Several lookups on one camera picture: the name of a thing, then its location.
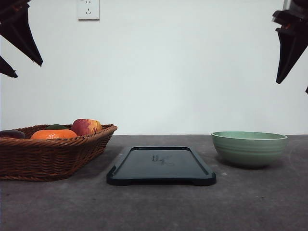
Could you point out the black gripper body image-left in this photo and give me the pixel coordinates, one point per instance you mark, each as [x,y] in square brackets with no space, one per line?
[12,8]

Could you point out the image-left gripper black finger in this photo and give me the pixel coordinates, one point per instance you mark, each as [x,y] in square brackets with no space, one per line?
[17,31]
[6,69]

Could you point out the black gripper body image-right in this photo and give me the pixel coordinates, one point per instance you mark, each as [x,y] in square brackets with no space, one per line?
[295,19]

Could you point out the green ceramic bowl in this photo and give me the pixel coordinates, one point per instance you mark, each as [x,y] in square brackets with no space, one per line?
[249,148]

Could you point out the brown wicker basket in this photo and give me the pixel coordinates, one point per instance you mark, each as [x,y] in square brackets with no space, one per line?
[29,159]

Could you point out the dark purple fruit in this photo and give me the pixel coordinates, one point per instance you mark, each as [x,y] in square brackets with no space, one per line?
[12,134]

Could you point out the dark green avocado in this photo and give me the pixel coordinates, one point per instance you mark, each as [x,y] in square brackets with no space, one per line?
[56,126]

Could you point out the orange tangerine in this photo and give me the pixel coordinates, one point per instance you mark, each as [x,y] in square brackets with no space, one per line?
[54,134]

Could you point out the red yellow apple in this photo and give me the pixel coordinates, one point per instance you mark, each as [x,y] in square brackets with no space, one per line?
[86,126]

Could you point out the dark rectangular tray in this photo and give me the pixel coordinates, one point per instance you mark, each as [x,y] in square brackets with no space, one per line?
[161,164]

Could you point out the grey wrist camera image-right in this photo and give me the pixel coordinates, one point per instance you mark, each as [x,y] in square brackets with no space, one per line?
[284,5]

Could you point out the white wall socket left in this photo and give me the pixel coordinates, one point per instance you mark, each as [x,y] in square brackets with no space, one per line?
[88,11]

